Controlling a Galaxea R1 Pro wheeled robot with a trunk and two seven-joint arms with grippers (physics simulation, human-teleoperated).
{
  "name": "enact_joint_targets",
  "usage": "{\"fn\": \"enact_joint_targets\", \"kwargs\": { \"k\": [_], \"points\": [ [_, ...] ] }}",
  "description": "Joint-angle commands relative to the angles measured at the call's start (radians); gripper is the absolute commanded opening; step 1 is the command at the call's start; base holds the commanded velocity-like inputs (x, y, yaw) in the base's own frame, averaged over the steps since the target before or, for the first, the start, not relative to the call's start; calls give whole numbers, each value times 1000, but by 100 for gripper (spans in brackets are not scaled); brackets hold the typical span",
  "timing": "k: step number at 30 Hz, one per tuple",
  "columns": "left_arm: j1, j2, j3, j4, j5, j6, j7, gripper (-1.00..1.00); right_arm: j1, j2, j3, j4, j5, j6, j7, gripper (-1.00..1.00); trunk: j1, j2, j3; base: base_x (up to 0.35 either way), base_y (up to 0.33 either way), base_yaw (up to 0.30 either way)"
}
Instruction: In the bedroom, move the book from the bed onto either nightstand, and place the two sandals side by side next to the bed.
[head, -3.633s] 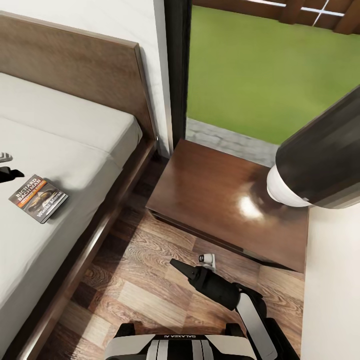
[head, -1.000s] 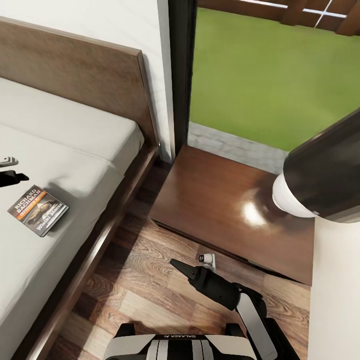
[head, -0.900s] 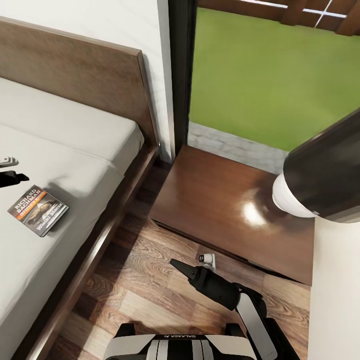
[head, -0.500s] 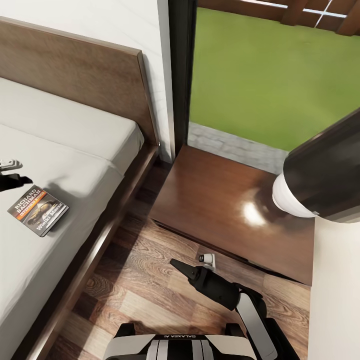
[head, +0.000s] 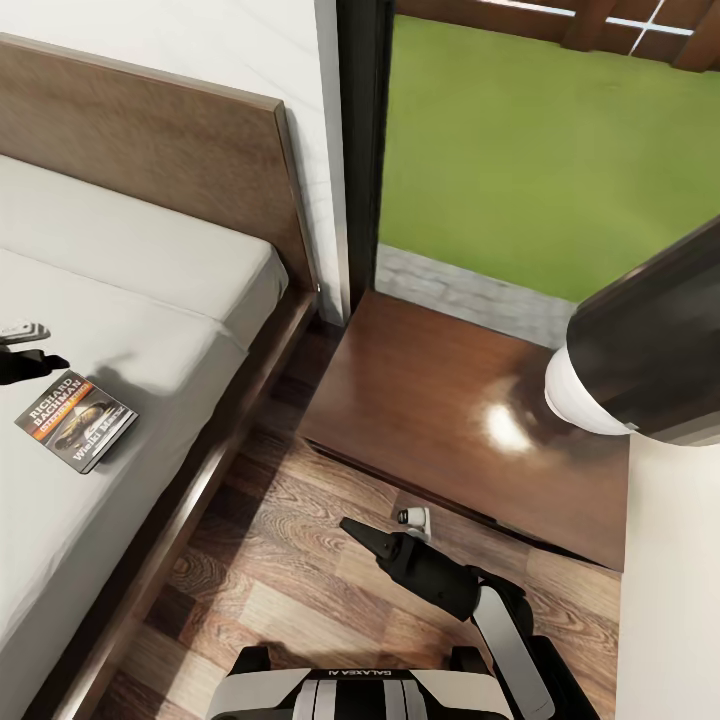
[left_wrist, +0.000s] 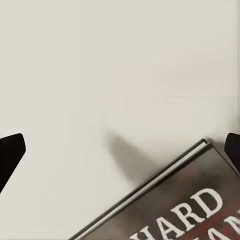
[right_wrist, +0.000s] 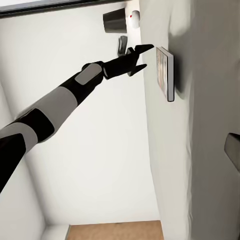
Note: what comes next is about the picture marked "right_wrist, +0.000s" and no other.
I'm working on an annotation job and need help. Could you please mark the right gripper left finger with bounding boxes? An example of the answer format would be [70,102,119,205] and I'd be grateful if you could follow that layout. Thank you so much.
[0,133,26,193]

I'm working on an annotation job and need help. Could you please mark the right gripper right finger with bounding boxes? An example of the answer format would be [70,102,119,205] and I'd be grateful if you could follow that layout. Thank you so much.
[224,132,240,173]

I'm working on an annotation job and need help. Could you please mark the hardback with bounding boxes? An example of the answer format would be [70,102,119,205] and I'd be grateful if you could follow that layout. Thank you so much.
[156,46,175,102]

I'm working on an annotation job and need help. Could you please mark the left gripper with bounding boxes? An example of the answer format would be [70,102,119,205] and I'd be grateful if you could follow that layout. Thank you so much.
[112,44,155,77]

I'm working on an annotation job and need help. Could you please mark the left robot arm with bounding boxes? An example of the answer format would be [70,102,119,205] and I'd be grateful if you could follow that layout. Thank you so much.
[0,35,155,156]

